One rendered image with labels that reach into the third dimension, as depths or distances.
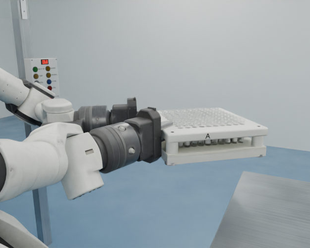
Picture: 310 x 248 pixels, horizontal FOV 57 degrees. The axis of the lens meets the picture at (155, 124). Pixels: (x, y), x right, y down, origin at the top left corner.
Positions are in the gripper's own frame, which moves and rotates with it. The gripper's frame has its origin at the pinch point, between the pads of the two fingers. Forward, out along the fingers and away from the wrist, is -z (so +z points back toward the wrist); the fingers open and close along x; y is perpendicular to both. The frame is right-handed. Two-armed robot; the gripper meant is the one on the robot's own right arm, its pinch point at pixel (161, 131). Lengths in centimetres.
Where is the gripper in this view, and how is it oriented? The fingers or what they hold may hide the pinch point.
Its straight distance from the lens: 66.6
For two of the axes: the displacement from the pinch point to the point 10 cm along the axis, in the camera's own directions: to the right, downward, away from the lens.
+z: -6.9, 2.0, -7.0
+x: 0.2, 9.7, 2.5
